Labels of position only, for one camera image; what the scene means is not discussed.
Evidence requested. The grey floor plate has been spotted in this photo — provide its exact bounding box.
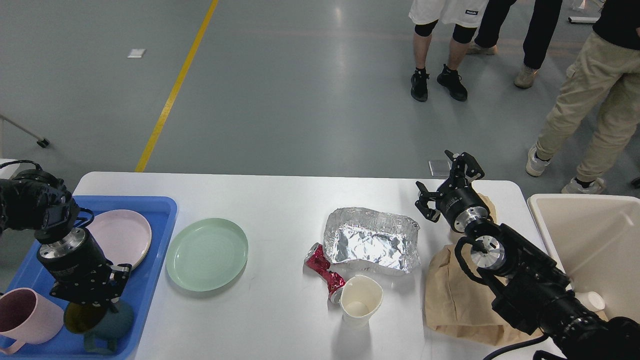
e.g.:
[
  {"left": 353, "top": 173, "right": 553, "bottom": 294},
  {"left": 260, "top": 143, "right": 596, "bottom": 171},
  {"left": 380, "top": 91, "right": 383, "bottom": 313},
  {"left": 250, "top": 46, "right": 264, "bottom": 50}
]
[{"left": 428, "top": 160, "right": 451, "bottom": 178}]

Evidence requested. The person in black trousers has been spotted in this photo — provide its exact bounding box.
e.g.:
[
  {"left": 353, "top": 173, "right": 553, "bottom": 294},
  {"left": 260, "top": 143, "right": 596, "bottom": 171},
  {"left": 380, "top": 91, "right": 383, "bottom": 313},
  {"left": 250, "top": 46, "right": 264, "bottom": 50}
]
[{"left": 466, "top": 0, "right": 564, "bottom": 90}]

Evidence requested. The dark teal mug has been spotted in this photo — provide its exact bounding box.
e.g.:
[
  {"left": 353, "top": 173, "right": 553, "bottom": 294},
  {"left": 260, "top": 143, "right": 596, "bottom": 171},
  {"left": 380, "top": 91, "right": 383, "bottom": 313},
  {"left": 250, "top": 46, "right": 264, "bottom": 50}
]
[{"left": 63, "top": 301, "right": 134, "bottom": 356}]

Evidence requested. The brown paper bag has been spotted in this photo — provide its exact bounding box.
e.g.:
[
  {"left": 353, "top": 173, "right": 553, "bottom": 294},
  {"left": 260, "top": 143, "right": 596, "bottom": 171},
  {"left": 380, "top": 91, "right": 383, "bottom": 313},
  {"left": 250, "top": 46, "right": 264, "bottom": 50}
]
[{"left": 424, "top": 193, "right": 610, "bottom": 347}]

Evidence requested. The white paper cup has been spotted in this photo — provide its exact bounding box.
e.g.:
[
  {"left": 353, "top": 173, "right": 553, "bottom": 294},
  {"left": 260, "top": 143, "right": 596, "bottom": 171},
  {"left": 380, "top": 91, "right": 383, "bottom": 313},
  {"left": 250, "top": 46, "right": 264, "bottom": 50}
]
[{"left": 340, "top": 275, "right": 384, "bottom": 328}]

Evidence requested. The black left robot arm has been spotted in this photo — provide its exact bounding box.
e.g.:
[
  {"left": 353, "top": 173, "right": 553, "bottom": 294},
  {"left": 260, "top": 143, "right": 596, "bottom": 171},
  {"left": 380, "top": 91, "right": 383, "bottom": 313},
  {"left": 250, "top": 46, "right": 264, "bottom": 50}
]
[{"left": 0, "top": 163, "right": 131, "bottom": 312}]

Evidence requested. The pink plate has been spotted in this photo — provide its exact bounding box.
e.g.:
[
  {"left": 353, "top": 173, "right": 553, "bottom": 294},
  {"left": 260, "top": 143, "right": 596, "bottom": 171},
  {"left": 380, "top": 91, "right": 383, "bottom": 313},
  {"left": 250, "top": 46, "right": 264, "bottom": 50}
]
[{"left": 87, "top": 209, "right": 153, "bottom": 269}]

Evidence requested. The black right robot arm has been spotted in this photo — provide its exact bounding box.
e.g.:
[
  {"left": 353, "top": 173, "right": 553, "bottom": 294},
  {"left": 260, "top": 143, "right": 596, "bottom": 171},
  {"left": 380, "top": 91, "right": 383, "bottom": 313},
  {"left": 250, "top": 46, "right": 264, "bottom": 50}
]
[{"left": 414, "top": 150, "right": 640, "bottom": 360}]

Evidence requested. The white side table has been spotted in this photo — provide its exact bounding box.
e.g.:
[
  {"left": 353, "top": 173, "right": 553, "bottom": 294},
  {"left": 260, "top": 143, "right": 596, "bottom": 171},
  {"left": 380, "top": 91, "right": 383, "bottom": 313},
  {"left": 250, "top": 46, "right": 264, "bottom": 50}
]
[{"left": 0, "top": 158, "right": 19, "bottom": 179}]

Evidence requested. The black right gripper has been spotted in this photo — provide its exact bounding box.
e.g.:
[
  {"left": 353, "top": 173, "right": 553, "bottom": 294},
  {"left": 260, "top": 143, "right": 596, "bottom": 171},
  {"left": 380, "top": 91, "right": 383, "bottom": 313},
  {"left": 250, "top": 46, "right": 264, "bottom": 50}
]
[{"left": 414, "top": 150, "right": 493, "bottom": 234}]

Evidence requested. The green plate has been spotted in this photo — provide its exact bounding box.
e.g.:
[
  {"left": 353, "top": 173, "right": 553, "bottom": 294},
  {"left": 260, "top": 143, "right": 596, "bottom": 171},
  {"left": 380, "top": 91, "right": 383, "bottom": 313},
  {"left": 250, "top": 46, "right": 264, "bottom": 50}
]
[{"left": 166, "top": 218, "right": 249, "bottom": 292}]

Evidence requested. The rolling stand leg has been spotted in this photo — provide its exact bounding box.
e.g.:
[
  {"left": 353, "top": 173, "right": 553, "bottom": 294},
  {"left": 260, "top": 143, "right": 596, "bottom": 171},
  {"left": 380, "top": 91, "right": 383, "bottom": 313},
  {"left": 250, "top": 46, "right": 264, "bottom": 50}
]
[{"left": 0, "top": 114, "right": 50, "bottom": 149}]

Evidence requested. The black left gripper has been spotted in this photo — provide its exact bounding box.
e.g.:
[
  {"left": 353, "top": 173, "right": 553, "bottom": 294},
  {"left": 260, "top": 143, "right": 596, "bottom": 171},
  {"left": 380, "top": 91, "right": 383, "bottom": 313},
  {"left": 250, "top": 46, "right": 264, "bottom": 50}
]
[{"left": 36, "top": 227, "right": 132, "bottom": 313}]

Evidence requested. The person in white shorts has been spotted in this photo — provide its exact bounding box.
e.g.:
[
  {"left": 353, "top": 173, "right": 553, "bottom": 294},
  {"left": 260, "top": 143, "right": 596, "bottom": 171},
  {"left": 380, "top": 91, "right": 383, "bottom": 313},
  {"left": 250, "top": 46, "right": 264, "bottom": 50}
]
[{"left": 408, "top": 0, "right": 489, "bottom": 102}]

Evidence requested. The crushed red can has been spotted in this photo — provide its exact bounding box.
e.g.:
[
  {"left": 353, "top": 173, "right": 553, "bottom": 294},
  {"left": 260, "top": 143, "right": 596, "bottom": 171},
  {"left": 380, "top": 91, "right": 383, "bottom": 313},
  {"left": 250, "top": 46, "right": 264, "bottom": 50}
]
[{"left": 304, "top": 243, "right": 346, "bottom": 305}]

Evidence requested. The blue plastic tray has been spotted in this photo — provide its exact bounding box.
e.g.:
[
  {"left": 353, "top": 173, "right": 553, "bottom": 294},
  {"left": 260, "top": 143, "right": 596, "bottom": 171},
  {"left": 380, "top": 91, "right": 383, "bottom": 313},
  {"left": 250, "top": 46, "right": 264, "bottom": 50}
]
[{"left": 9, "top": 195, "right": 178, "bottom": 360}]

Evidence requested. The person in khaki trousers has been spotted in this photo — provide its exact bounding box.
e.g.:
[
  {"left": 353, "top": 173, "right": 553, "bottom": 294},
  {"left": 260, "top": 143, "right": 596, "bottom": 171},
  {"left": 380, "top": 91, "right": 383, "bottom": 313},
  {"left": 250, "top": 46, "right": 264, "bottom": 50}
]
[{"left": 525, "top": 0, "right": 640, "bottom": 195}]

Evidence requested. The aluminium foil tray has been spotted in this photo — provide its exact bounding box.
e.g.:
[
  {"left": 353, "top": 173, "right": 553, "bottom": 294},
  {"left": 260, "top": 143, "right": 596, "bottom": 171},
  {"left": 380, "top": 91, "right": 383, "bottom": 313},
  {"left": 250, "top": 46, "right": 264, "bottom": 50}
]
[{"left": 323, "top": 207, "right": 421, "bottom": 276}]

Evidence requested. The beige plastic bin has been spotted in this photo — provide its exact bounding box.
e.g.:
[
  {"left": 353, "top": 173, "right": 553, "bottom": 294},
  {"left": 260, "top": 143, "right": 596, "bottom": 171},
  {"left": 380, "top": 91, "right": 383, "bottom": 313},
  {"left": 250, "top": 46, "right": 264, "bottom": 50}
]
[{"left": 527, "top": 194, "right": 640, "bottom": 321}]

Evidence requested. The small white cup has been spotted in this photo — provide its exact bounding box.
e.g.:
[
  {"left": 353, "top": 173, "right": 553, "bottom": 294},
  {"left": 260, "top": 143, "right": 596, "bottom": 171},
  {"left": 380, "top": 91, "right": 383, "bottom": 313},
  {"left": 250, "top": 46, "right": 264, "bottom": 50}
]
[{"left": 574, "top": 291, "right": 606, "bottom": 312}]

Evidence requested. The pink mug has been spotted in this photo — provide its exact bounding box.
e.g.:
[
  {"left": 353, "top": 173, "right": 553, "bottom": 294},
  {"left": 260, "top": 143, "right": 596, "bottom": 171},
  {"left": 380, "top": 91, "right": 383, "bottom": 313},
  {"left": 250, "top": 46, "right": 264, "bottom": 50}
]
[{"left": 0, "top": 287, "right": 64, "bottom": 356}]

